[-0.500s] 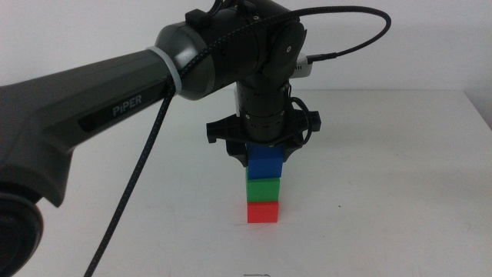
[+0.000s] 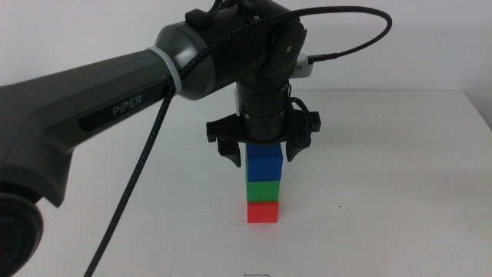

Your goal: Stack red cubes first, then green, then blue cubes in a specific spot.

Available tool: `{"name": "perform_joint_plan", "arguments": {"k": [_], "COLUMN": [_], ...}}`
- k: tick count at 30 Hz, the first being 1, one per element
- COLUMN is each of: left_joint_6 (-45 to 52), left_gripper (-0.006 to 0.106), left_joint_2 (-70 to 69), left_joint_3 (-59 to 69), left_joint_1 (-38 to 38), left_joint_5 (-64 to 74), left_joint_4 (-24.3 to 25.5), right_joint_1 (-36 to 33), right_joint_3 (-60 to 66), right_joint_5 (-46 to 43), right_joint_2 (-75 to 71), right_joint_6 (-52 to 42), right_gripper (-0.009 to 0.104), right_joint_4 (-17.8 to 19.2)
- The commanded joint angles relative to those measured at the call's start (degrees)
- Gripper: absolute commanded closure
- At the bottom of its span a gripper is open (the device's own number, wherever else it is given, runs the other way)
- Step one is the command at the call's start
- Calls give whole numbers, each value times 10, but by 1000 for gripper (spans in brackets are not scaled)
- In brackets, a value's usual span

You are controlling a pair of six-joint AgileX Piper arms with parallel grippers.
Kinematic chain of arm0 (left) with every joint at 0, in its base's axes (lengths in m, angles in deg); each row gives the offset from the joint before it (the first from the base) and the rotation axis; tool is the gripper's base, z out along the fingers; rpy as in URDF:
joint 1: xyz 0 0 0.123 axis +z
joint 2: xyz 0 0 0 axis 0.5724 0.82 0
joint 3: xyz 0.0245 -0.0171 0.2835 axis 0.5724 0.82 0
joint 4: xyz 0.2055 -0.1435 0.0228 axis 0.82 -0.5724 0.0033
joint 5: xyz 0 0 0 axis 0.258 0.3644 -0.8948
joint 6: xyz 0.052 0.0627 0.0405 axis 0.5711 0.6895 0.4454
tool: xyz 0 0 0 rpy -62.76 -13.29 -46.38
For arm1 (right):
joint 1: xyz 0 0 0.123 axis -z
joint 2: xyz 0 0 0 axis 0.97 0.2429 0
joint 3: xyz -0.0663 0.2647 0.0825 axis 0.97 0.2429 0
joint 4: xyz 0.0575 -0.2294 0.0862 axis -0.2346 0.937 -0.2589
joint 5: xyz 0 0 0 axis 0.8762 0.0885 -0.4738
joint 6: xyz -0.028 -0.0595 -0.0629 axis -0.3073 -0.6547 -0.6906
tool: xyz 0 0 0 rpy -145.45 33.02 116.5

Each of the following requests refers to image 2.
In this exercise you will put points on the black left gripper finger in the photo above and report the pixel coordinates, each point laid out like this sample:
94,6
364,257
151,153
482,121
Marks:
230,150
296,151

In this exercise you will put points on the blue cube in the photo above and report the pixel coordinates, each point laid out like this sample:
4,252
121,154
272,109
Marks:
264,165

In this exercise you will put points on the green cube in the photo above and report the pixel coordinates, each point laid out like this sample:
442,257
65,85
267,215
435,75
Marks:
263,191

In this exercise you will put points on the red cube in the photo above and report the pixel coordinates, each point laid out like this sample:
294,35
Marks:
263,213

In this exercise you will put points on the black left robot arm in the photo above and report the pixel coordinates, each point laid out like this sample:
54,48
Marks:
77,104

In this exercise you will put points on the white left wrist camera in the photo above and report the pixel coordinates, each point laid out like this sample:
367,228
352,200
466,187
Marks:
303,69

